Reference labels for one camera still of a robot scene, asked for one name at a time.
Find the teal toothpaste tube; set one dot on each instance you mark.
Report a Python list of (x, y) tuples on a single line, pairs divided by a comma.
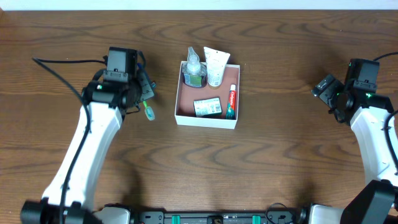
[(230, 111)]

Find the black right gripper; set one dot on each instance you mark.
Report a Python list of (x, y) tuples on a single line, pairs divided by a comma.
[(325, 88)]

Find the green toothbrush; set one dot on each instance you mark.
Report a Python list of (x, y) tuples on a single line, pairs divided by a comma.
[(148, 111)]

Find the white box with brown interior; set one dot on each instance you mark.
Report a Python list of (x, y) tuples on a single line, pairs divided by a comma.
[(186, 95)]

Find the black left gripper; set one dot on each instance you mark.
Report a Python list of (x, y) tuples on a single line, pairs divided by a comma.
[(145, 88)]

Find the clear soap pump bottle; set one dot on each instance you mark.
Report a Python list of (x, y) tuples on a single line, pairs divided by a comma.
[(194, 72)]

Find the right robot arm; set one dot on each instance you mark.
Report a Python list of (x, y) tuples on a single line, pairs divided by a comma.
[(371, 118)]

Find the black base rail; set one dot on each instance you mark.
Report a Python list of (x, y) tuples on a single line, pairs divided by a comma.
[(273, 215)]

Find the green white soap packet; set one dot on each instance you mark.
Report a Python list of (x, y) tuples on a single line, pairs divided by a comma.
[(208, 107)]

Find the white lotion tube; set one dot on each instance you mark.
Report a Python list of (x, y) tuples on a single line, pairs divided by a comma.
[(216, 61)]

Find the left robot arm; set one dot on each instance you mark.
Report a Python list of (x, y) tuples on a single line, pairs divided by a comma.
[(121, 88)]

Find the blue disposable razor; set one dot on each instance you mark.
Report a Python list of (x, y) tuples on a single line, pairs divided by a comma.
[(142, 70)]

